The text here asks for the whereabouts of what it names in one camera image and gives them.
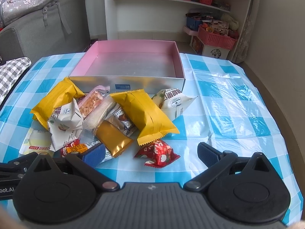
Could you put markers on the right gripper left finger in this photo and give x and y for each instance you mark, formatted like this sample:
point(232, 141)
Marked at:
point(85, 163)

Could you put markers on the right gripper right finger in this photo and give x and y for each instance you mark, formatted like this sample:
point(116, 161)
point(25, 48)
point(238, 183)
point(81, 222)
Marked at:
point(218, 163)

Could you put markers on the gold wrapper snack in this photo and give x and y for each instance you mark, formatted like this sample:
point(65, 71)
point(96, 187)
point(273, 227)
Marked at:
point(113, 139)

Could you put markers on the pale yellow cake pack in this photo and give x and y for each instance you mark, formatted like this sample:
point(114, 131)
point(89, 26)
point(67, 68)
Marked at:
point(36, 141)

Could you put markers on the clear rice cracker pack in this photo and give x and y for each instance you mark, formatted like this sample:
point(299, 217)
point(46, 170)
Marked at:
point(95, 118)

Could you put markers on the red candy pack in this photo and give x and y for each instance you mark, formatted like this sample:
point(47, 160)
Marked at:
point(158, 154)

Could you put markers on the pink cracker pack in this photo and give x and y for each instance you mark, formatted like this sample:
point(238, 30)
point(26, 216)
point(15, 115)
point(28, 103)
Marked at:
point(93, 99)

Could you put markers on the long yellow snack pack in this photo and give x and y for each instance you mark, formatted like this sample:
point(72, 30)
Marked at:
point(146, 115)

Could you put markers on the white nut snack bag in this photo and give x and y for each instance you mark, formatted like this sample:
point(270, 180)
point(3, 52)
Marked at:
point(172, 102)

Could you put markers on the yellow biscuit pack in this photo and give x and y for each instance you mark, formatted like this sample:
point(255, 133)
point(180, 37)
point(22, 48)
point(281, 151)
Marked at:
point(92, 153)

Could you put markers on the blue checkered tablecloth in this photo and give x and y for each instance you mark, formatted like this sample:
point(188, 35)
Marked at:
point(228, 113)

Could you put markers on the small brown silver packet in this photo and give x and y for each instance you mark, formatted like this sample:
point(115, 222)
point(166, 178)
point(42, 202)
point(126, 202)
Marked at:
point(121, 121)

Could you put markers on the checkered grey cushion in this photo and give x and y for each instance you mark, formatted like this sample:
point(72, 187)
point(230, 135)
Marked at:
point(10, 73)

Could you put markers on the pink and silver box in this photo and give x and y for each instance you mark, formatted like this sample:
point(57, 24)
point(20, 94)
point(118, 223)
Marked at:
point(126, 65)

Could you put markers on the white storage box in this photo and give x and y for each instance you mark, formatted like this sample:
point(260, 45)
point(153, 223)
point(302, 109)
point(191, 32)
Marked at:
point(209, 51)

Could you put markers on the red plastic basket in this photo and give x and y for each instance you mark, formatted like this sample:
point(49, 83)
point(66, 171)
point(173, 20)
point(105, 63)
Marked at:
point(215, 40)

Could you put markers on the blue storage box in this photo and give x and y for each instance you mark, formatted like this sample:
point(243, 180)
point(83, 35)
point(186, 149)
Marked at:
point(194, 20)

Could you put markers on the grey sofa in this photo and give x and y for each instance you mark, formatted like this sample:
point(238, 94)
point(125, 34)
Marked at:
point(28, 37)

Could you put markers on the white bookshelf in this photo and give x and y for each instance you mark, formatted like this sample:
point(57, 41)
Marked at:
point(165, 19)

